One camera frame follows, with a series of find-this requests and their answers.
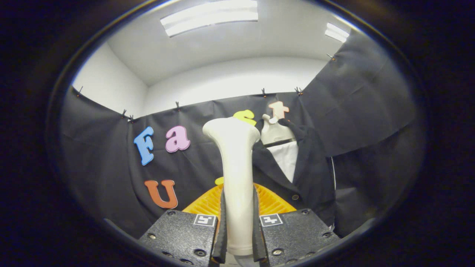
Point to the white garment steamer head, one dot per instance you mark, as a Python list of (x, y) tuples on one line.
[(237, 185)]

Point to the small ceiling light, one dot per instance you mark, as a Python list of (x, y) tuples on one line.
[(337, 32)]

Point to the white plastic hanger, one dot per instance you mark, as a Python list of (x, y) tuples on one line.
[(274, 133)]

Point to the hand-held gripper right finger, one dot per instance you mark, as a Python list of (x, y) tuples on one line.
[(258, 237)]

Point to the white mannequin torso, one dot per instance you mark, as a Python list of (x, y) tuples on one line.
[(287, 159)]

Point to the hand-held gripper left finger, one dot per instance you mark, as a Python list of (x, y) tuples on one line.
[(222, 237)]

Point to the black backdrop cloth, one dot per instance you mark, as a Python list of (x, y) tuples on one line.
[(104, 155)]

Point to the black button jacket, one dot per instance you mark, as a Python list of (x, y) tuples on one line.
[(315, 178)]

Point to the long ceiling light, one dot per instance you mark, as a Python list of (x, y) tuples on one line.
[(207, 18)]

